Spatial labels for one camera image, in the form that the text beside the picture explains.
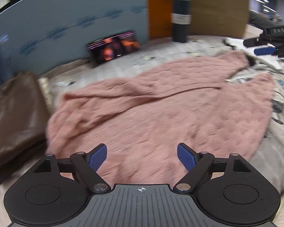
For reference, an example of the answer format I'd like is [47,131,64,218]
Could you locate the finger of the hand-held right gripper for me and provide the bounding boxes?
[254,47,279,56]
[243,36,262,48]

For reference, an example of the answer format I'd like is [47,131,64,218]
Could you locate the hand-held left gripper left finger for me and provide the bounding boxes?
[32,143,110,193]

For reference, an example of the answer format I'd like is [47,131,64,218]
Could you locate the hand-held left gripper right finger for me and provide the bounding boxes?
[175,143,253,193]

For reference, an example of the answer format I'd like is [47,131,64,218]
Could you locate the pink knit sweater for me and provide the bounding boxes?
[45,51,275,188]

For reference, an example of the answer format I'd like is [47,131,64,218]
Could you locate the white cloth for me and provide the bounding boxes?
[223,37,284,72]

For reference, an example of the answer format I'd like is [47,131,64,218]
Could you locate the dark grey cloth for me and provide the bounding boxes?
[248,10,276,28]

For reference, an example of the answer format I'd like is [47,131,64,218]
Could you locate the brown cardboard sheet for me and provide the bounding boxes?
[188,0,250,40]

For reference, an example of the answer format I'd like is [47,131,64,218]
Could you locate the dark green thermos bottle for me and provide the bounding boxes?
[171,0,192,44]

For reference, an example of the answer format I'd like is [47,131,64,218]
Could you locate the brown leather bag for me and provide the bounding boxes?
[0,71,51,176]

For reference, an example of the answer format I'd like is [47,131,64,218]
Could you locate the orange board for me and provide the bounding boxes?
[145,0,192,40]

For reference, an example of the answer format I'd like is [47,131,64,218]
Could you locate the printed bed sheet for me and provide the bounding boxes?
[0,35,284,227]

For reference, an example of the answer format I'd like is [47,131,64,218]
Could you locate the light blue patterned board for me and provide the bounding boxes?
[0,0,149,77]

